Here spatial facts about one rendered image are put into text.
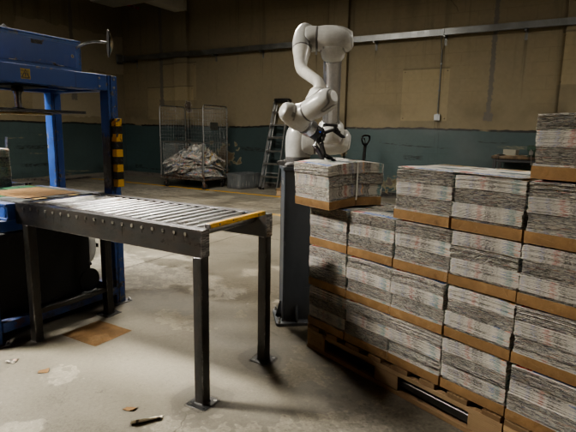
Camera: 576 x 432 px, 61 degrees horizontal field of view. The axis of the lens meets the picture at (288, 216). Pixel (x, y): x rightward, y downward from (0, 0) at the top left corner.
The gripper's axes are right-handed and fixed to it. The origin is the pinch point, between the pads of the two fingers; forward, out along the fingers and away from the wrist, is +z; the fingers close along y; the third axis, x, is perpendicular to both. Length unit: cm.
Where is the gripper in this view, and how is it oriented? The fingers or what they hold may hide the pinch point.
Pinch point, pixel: (337, 147)
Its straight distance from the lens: 259.5
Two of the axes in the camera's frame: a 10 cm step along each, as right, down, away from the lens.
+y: -3.7, 9.2, -1.3
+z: 6.9, 3.6, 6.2
